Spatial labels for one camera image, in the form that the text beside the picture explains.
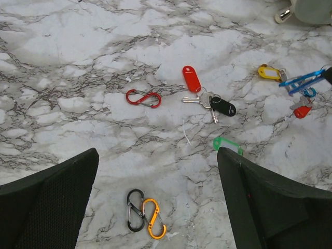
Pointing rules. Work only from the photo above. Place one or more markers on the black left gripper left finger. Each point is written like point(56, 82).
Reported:
point(46, 209)

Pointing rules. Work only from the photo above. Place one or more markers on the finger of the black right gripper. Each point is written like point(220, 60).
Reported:
point(327, 74)

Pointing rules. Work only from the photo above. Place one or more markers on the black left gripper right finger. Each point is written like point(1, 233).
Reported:
point(268, 210)

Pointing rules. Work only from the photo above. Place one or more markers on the blue S carabiner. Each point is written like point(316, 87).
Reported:
point(309, 92)
point(304, 81)

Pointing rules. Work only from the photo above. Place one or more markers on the red key tag white label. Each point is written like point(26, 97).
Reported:
point(302, 111)

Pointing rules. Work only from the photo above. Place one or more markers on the yellow key tag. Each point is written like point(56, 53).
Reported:
point(268, 72)

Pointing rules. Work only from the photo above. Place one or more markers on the green key tag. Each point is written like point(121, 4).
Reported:
point(219, 142)

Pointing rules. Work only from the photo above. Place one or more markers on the cream cylindrical drum holder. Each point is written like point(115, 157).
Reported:
point(314, 12)

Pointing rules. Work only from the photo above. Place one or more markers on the black S carabiner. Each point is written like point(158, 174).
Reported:
point(139, 212)

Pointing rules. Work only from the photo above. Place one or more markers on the silver key under black tag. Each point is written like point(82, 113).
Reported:
point(214, 118)

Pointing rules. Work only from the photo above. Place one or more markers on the orange S carabiner lower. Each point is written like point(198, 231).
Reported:
point(151, 221)

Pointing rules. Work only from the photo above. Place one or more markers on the black key tag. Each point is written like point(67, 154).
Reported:
point(222, 106)

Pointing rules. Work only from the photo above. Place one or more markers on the silver key on solid red tag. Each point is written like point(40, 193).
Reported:
point(203, 99)

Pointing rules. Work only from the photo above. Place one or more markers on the solid red key tag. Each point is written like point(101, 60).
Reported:
point(191, 79)

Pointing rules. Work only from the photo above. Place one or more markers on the red S carabiner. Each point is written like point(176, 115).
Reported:
point(146, 95)

